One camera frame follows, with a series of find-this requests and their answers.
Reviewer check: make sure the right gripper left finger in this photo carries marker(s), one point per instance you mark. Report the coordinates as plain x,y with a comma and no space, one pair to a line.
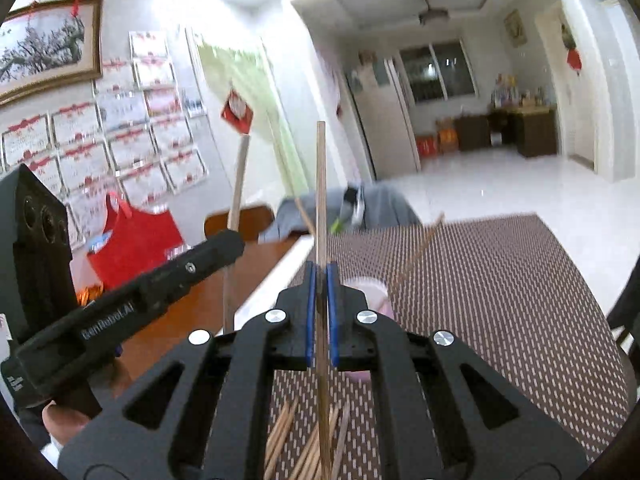
240,375

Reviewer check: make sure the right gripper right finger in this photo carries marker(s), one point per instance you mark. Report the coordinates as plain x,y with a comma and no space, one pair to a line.
406,441

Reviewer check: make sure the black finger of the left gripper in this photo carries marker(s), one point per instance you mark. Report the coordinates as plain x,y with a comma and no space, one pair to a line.
173,280

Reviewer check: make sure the pink paper cup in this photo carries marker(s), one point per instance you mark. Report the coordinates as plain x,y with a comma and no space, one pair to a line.
378,300

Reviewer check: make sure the chopstick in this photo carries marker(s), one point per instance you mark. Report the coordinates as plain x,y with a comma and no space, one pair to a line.
309,464
430,233
228,317
341,440
322,366
277,438

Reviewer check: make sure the person's left hand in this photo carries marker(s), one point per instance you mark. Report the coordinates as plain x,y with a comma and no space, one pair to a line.
63,423

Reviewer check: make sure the red gift bag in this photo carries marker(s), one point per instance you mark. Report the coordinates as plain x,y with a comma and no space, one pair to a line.
132,242

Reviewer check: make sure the loose chopstick on mat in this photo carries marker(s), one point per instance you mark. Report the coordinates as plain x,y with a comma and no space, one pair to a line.
341,440
309,464
277,438

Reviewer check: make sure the chopstick leaning in cup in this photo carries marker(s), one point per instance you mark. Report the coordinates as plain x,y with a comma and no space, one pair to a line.
430,233

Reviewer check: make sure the brown wooden chair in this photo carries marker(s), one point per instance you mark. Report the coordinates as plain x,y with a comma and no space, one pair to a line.
250,222

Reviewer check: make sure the brown dotted placemat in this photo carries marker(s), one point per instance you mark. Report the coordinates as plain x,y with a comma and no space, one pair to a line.
508,289

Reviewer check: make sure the white refrigerator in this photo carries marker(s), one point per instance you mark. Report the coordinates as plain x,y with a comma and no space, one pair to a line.
384,119

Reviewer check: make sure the red cardboard box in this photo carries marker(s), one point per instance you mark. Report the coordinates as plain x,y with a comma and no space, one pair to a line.
427,146

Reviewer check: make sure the orange cardboard box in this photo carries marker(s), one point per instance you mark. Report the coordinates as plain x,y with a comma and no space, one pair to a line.
447,136

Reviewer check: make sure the green curtain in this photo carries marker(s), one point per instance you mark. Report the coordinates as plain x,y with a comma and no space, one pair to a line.
274,166

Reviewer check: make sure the framed blossom painting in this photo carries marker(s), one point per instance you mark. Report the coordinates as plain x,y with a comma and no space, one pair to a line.
48,45

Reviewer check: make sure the dark wooden desk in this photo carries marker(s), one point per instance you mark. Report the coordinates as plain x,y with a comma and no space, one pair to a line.
531,130

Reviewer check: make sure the window with bars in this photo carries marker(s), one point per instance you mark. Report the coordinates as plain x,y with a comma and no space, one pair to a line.
438,72

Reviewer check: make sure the ceiling fan lamp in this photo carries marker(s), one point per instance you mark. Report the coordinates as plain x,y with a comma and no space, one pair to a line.
430,14

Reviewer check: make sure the red door hanging ornament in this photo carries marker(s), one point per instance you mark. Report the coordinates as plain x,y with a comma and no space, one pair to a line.
574,60

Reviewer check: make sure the red diamond wall decoration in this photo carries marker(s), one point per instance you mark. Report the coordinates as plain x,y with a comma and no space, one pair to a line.
237,113

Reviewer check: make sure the small framed wall picture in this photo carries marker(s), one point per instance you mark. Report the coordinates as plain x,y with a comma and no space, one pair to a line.
515,29

